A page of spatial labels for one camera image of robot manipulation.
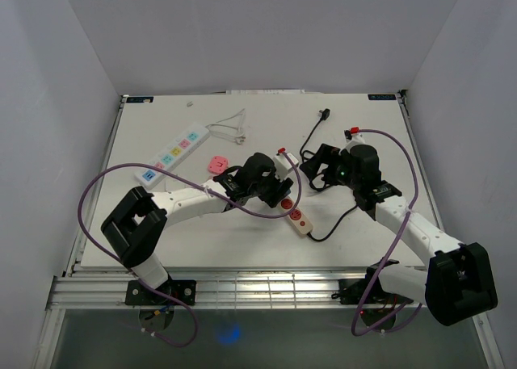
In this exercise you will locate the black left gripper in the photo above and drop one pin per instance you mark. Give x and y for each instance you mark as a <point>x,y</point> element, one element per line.
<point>272,196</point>

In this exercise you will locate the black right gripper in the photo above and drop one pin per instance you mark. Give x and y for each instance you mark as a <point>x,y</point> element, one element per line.
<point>325,154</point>

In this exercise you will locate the beige red power strip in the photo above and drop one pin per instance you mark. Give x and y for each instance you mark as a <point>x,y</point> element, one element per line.
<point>297,219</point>

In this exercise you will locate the pink plug adapter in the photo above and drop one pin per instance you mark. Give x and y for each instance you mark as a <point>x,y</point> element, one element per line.
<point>218,165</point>

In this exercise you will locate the white multicolour power strip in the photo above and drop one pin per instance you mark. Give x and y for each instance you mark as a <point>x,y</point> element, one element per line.
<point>172,155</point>

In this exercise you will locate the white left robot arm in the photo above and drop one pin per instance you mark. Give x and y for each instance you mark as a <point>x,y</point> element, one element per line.
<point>135,226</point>

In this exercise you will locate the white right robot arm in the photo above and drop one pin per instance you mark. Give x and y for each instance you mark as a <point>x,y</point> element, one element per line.
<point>457,281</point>

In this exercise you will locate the papers at back edge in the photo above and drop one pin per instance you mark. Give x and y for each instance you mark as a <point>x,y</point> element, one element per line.
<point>269,92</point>

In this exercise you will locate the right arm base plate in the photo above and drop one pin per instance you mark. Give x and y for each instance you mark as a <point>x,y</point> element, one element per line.
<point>350,291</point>

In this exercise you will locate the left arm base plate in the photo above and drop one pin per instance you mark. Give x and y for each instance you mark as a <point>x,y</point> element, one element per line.
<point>139,295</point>

